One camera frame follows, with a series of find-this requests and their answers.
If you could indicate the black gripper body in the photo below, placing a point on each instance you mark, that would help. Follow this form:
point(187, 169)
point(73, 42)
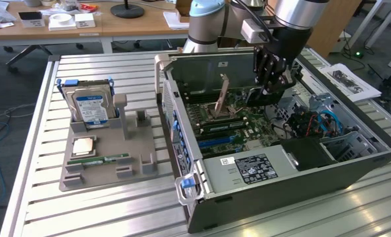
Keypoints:
point(291, 42)

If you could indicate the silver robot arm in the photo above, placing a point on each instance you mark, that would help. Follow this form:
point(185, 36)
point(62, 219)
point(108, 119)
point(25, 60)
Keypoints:
point(205, 24)

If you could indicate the CPU socket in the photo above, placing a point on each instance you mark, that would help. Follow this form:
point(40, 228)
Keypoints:
point(231, 110)

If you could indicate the green motherboard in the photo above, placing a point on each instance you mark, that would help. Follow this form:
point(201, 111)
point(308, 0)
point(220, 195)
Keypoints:
point(257, 130)

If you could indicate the black device green light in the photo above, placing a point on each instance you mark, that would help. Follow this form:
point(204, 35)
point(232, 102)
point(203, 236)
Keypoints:
point(357, 54)

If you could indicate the printed paper stack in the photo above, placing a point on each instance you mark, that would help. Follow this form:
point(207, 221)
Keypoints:
point(349, 81)

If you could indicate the green RAM stick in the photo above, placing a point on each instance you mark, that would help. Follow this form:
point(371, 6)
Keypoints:
point(221, 126)
point(96, 159)

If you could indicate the silver chipset heatsink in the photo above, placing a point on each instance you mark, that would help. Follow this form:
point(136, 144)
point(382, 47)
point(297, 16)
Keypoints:
point(255, 145)

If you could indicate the long PCIe expansion slot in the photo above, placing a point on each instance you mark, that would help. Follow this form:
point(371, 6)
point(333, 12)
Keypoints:
point(215, 140)
point(216, 146)

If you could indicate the white paper stack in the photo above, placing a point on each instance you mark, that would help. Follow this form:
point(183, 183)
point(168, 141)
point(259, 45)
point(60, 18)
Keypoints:
point(175, 22)

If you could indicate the brown cardboard box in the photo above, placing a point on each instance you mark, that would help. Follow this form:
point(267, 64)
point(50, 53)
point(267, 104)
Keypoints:
point(183, 7)

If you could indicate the metal disk bay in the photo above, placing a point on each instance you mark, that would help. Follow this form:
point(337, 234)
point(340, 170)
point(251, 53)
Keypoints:
point(349, 145)

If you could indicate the blue card retention clip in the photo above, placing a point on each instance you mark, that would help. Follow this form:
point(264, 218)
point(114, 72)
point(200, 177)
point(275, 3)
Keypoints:
point(184, 153)
point(180, 138)
point(173, 121)
point(188, 165)

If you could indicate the wooden office desk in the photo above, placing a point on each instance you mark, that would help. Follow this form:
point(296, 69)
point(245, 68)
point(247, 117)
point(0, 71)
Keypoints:
point(142, 27)
point(17, 33)

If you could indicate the grey power supply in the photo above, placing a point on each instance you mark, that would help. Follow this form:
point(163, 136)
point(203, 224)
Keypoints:
point(228, 177)

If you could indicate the black round lamp base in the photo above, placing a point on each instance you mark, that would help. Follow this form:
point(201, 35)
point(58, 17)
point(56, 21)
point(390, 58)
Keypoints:
point(125, 11)

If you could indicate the grey PC case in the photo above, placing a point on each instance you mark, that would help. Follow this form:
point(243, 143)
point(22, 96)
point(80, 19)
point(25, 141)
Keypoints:
point(280, 202)

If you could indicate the blue case release latch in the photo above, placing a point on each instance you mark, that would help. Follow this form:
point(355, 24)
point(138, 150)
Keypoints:
point(187, 184)

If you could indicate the grey parts rack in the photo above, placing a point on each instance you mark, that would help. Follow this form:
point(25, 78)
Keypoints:
point(116, 138)

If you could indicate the hard disk with blue caddy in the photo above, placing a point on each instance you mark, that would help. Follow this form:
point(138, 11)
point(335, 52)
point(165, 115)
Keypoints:
point(89, 106)

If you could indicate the small white box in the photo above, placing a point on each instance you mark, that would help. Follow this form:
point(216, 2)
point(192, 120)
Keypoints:
point(84, 21)

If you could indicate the red packet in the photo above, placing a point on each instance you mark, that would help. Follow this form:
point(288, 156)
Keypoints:
point(86, 8)

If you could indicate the flat white box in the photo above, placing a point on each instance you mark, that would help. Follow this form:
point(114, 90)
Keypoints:
point(61, 27)

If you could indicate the silver CPU chip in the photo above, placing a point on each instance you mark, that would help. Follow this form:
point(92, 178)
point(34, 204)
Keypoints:
point(82, 145)

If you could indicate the white tape roll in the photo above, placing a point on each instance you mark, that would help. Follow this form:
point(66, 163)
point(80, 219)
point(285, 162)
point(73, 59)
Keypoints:
point(61, 18)

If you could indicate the white box black lid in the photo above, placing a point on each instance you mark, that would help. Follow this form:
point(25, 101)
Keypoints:
point(32, 19)

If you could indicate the black desk foot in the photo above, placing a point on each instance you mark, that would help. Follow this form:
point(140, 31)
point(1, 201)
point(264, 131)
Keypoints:
point(24, 55)

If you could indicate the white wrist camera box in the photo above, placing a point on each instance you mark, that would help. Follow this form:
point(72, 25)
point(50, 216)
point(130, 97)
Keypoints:
point(251, 30)

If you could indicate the white table frame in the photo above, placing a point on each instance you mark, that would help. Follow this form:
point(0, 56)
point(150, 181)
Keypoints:
point(372, 14)

